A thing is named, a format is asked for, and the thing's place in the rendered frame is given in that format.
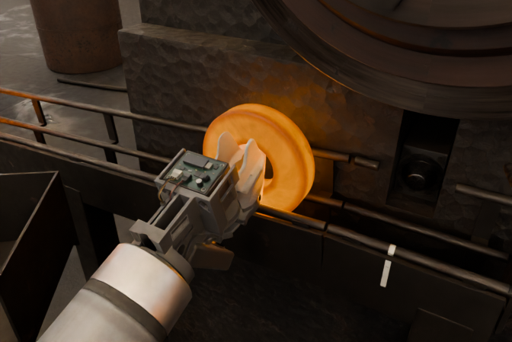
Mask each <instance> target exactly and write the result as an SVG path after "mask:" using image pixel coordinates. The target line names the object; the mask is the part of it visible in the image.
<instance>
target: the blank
mask: <svg viewBox="0 0 512 342"><path fill-rule="evenodd" d="M224 132H230V134H231V135H232V137H233V139H234V140H235V141H236V143H237V144H238V145H243V144H247V143H248V140H249V139H254V140H255V142H256V144H257V146H258V148H259V149H260V150H261V151H262V152H263V153H264V154H265V155H266V156H267V157H268V158H269V160H270V163H271V164H272V167H273V171H274V176H273V178H272V179H264V188H263V195H262V199H261V204H263V205H266V206H271V207H274V208H277V209H282V210H285V211H288V212H292V211H293V210H294V209H295V208H296V207H297V206H298V205H299V204H300V203H301V202H302V200H303V199H304V198H305V196H306V195H307V194H308V192H309V191H310V189H311V187H312V184H313V181H314V177H315V162H314V157H313V154H312V150H311V147H310V145H309V143H308V141H307V139H306V137H305V136H304V134H303V133H302V131H301V130H300V129H299V127H298V126H297V125H296V124H295V123H294V122H293V121H292V120H291V119H290V118H288V117H287V116H285V115H284V114H283V113H281V112H280V111H278V110H275V109H273V108H272V107H268V106H265V105H261V104H241V105H238V106H236V107H233V108H231V109H230V110H228V111H226V112H225V113H223V114H222V115H220V116H219V117H217V118H216V119H215V120H214V121H213V122H212V123H211V124H210V126H209V128H208V129H207V131H206V134H205V136H204V140H203V155H205V156H207V157H210V158H214V159H215V157H216V154H217V146H218V139H219V137H220V136H221V135H222V133H224Z"/></svg>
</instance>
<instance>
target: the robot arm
mask: <svg viewBox="0 0 512 342"><path fill-rule="evenodd" d="M178 159H179V160H178ZM176 161H177V163H176V164H175V162H176ZM174 164H175V165H174ZM265 164H266V155H265V154H264V153H263V152H262V151H261V150H260V149H259V148H258V146H257V144H256V142H255V140H254V139H249V140H248V143H247V144H243V145H238V144H237V143H236V141H235V140H234V139H233V137H232V135H231V134H230V132H224V133H222V135H221V136H220V137H219V139H218V146H217V154H216V157H215V159H214V158H210V157H207V156H205V155H200V154H197V153H195V152H191V151H186V150H185V149H182V150H180V151H179V153H178V154H177V155H176V156H175V157H174V158H173V160H172V161H171V162H170V163H169V164H168V166H167V167H166V168H165V169H164V170H163V171H162V172H161V174H160V175H159V176H158V177H157V178H156V179H155V180H154V182H155V184H156V186H157V188H158V198H159V199H160V201H161V202H160V204H161V207H160V208H159V209H158V210H157V212H156V213H155V214H154V216H153V217H152V218H151V219H150V220H149V221H148V222H144V221H142V220H139V219H138V220H137V221H136V222H135V223H134V225H133V226H132V227H131V228H130V232H131V234H132V236H133V237H134V239H135V240H134V241H133V242H132V243H131V244H129V243H122V244H118V246H116V248H115V249H114V250H113V251H112V253H111V254H110V255H109V256H108V257H107V259H106V260H105V261H104V262H103V264H102V265H101V266H99V268H98V269H97V270H96V271H95V273H94V274H93V275H92V276H91V278H90V279H89V281H88V282H87V283H86V284H85V285H84V286H83V287H82V289H81V290H80V291H79V292H78V293H77V294H76V296H75V297H74V298H73V299H72V301H71V302H70V303H69V304H68V305H67V306H66V307H65V309H64V310H63V311H62V312H61V313H60V315H59V316H58V317H57V318H56V320H55V321H54V322H53V323H52V324H51V325H50V326H49V327H48V329H47V330H46V331H45V332H44V334H43V335H42V336H41V337H40V339H39V340H38V341H37V342H163V341H164V339H165V338H166V337H167V336H168V334H169V333H170V331H171V329H172V328H173V327H174V325H175V323H176V322H177V320H178V319H179V317H180V316H181V314H182V312H183V311H184V309H185V308H186V306H187V304H188V303H189V301H190V300H191V298H192V292H191V290H190V287H189V284H190V282H191V280H192V279H193V278H194V270H193V268H192V267H196V268H204V269H208V270H228V269H229V267H230V264H231V262H232V259H233V257H234V253H233V252H232V251H230V250H227V249H225V247H224V246H223V244H222V243H221V242H222V240H223V239H226V238H232V237H233V232H234V231H235V230H236V229H237V228H238V227H239V226H240V224H242V225H247V221H248V219H249V218H250V217H251V216H252V215H253V214H254V212H255V211H256V210H257V208H258V207H259V205H260V203H261V199H262V195H263V188H264V172H265ZM173 165H174V166H173ZM172 166H173V167H172ZM171 167H172V168H171ZM170 168H171V170H170ZM169 170H170V171H169ZM238 170H239V172H238ZM167 172H168V173H167ZM166 173H167V174H166ZM165 174H166V175H165ZM160 194H161V196H162V199H163V201H162V200H161V198H160Z"/></svg>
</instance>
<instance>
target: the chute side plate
mask: <svg viewBox="0 0 512 342"><path fill-rule="evenodd" d="M42 171H59V174H60V177H61V180H62V184H64V185H66V186H68V187H71V188H73V189H76V190H78V191H80V193H81V196H82V202H83V203H86V204H88V205H91V206H94V207H97V208H99V209H103V210H106V211H108V212H110V213H114V214H117V215H118V216H122V217H125V218H128V219H131V220H133V221H137V220H138V219H139V220H142V221H144V222H148V221H149V220H150V219H151V218H152V217H153V216H154V214H155V213H156V212H157V210H158V209H159V208H160V207H161V204H160V202H161V201H160V199H159V198H158V188H157V186H156V184H152V183H149V182H147V181H142V180H139V179H136V178H133V177H128V176H126V175H123V174H118V173H115V172H112V171H108V170H104V169H102V168H97V167H95V166H91V165H87V164H84V163H81V162H77V161H73V160H70V159H67V158H63V157H60V156H57V155H52V154H50V153H47V152H42V151H39V150H36V149H32V148H28V147H26V146H23V145H18V144H15V143H13V142H8V141H5V140H1V139H0V174H12V173H27V172H42ZM323 235H324V234H323V233H322V232H318V231H315V230H312V229H307V228H303V227H301V226H298V225H294V224H291V223H288V222H284V221H280V220H278V219H273V218H271V217H267V216H262V215H260V214H257V213H254V214H253V215H252V216H251V217H250V218H249V219H248V221H247V225H242V224H240V226H239V227H238V228H237V229H236V230H235V231H234V232H233V237H232V238H226V239H223V240H222V242H221V243H222V244H223V246H224V247H225V249H227V250H230V251H232V252H233V253H234V256H235V257H238V258H241V259H243V260H247V261H250V262H252V263H254V264H258V265H261V266H262V267H266V268H269V269H272V270H275V271H277V272H280V273H284V274H286V275H288V276H292V277H295V278H297V279H299V280H303V281H306V282H308V283H311V284H314V285H316V286H320V287H322V288H324V289H327V290H330V291H332V292H335V293H337V294H339V295H341V296H344V297H346V298H349V299H352V300H354V301H355V302H359V303H361V304H363V305H366V306H368V307H370V308H374V309H375V310H377V311H380V312H383V313H385V314H387V315H390V316H392V317H394V318H397V319H399V320H402V321H404V322H407V323H409V324H412V323H413V320H414V316H415V312H416V310H417V308H422V309H423V310H426V311H428V312H431V313H434V314H435V315H439V316H441V317H444V318H447V319H449V320H451V321H454V322H456V323H459V324H462V325H464V326H466V327H468V328H471V329H473V330H474V332H473V335H472V337H471V340H470V341H469V342H488V340H489V337H490V336H491V333H492V331H493V329H494V326H495V325H496V322H497V320H498V318H499V315H500V313H501V311H502V308H503V307H504V304H505V302H506V298H505V297H503V296H499V295H497V294H494V293H492V292H488V291H486V290H483V289H479V288H476V287H474V286H470V285H468V284H465V283H462V282H460V281H458V280H454V279H452V278H449V277H447V276H443V275H441V274H438V273H435V272H432V271H430V270H426V269H424V268H421V267H418V266H415V265H413V264H409V263H407V262H404V261H402V260H398V259H396V258H393V257H390V256H387V255H385V254H381V253H379V252H376V251H373V250H370V249H368V248H364V247H362V246H359V245H355V244H353V243H350V242H348V241H344V240H342V239H340V238H336V237H334V236H331V235H326V236H325V244H324V251H323ZM386 260H388V261H391V265H390V268H389V275H388V279H387V282H386V287H384V286H380V283H381V280H382V273H383V270H384V266H385V262H386Z"/></svg>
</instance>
